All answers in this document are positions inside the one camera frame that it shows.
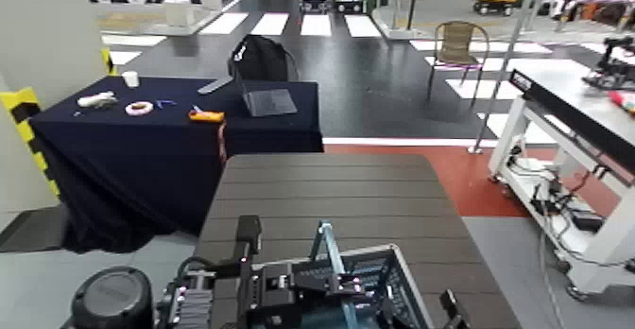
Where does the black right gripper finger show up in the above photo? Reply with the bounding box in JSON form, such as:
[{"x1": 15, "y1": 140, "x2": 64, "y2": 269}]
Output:
[{"x1": 439, "y1": 288, "x2": 472, "y2": 329}]

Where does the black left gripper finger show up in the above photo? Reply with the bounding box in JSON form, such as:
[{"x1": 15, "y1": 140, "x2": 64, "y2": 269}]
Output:
[
  {"x1": 327, "y1": 277, "x2": 367, "y2": 299},
  {"x1": 292, "y1": 265, "x2": 349, "y2": 292}
]

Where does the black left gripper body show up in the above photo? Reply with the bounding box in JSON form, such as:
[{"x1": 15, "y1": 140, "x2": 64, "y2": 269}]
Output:
[{"x1": 158, "y1": 258, "x2": 300, "y2": 329}]

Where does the grey crate with blue handle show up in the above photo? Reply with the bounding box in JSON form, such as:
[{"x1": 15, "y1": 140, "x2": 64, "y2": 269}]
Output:
[{"x1": 248, "y1": 219, "x2": 436, "y2": 329}]

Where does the white box on shelf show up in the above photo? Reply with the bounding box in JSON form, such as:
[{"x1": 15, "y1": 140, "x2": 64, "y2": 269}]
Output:
[{"x1": 514, "y1": 156, "x2": 548, "y2": 174}]

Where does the dark grey laptop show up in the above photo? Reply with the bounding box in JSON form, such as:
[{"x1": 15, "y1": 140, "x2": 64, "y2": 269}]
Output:
[{"x1": 241, "y1": 87, "x2": 299, "y2": 118}]

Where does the orange hand tool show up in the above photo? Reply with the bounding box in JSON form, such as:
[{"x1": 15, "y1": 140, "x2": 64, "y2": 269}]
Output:
[{"x1": 187, "y1": 105, "x2": 226, "y2": 124}]

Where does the navy cloth covered table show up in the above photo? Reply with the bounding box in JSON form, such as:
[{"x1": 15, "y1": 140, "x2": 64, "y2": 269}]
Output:
[{"x1": 28, "y1": 75, "x2": 325, "y2": 255}]

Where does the grey flat bar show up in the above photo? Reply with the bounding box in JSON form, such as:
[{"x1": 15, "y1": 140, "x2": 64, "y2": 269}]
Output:
[{"x1": 197, "y1": 76, "x2": 234, "y2": 95}]

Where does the black backpack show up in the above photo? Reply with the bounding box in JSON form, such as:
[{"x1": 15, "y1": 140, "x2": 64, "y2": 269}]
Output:
[{"x1": 227, "y1": 34, "x2": 301, "y2": 83}]

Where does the white tape roll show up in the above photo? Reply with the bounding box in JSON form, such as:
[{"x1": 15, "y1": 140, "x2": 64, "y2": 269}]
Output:
[{"x1": 125, "y1": 100, "x2": 155, "y2": 117}]

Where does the white workbench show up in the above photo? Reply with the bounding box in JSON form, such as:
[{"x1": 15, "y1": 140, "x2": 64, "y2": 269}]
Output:
[{"x1": 487, "y1": 59, "x2": 635, "y2": 300}]

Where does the white plastic toy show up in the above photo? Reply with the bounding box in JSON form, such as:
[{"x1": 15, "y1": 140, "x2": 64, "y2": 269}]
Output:
[{"x1": 77, "y1": 91, "x2": 119, "y2": 110}]

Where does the silver slanted pole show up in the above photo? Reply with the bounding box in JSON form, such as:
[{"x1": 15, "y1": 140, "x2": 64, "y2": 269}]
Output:
[{"x1": 467, "y1": 0, "x2": 543, "y2": 155}]

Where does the metal wicker chair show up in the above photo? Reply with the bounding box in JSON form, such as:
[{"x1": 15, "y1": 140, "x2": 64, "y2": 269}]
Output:
[{"x1": 427, "y1": 20, "x2": 491, "y2": 110}]

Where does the pink red object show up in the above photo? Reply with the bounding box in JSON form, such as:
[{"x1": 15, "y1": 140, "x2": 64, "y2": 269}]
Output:
[{"x1": 609, "y1": 90, "x2": 635, "y2": 115}]

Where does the small yellow black corner guard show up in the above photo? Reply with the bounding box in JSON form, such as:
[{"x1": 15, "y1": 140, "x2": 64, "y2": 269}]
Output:
[{"x1": 100, "y1": 47, "x2": 119, "y2": 77}]

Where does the black device on workbench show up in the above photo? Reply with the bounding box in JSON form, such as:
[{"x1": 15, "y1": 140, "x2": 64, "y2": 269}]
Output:
[{"x1": 582, "y1": 35, "x2": 635, "y2": 92}]

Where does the large yellow black corner guard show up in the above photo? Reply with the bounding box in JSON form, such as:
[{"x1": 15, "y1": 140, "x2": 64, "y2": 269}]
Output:
[{"x1": 0, "y1": 87, "x2": 61, "y2": 199}]

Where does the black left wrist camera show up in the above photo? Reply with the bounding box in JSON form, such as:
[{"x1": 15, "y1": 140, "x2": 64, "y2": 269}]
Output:
[{"x1": 235, "y1": 215, "x2": 263, "y2": 256}]

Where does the red hanging cord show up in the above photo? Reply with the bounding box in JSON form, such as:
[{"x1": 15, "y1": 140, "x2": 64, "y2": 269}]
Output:
[{"x1": 216, "y1": 122, "x2": 229, "y2": 165}]

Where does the white pedestal box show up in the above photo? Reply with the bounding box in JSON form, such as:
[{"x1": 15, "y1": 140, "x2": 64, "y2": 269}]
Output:
[{"x1": 164, "y1": 0, "x2": 197, "y2": 28}]

